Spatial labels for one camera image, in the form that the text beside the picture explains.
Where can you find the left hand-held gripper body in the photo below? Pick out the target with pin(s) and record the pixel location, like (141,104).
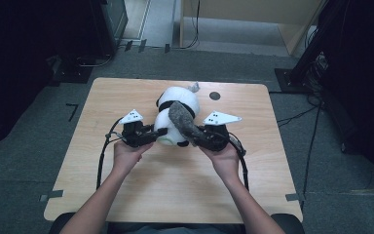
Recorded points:
(133,135)

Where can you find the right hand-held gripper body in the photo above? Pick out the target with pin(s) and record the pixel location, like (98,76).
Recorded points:
(217,138)

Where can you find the grey fuzzy toy garment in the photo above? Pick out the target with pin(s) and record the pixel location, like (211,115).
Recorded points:
(180,117)

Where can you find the panda plush toy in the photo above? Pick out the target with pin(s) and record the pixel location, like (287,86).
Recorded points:
(178,97)

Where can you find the person's left hand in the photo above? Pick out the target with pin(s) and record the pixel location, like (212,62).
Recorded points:
(126,157)

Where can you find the person's right hand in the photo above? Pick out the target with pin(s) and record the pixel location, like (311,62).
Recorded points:
(225,161)

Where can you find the round grey table grommet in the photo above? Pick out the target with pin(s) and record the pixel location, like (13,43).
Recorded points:
(214,96)

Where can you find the angled black floor tape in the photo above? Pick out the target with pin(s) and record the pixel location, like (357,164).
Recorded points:
(73,110)

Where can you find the black stand base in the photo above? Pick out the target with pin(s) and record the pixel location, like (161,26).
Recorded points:
(73,74)

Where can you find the person's grey clothing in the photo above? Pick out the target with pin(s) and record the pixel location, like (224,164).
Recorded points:
(175,229)

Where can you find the grey tape strip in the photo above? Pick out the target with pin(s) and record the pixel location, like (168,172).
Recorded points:
(53,194)
(293,196)

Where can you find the black monitor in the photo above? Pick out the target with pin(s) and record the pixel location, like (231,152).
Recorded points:
(110,22)

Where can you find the black metal stand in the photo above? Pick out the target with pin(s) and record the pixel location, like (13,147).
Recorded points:
(305,61)

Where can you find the dark curtain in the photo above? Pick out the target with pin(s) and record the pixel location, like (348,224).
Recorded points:
(19,65)
(366,81)

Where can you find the light wooden desk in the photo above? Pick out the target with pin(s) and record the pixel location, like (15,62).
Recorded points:
(256,9)

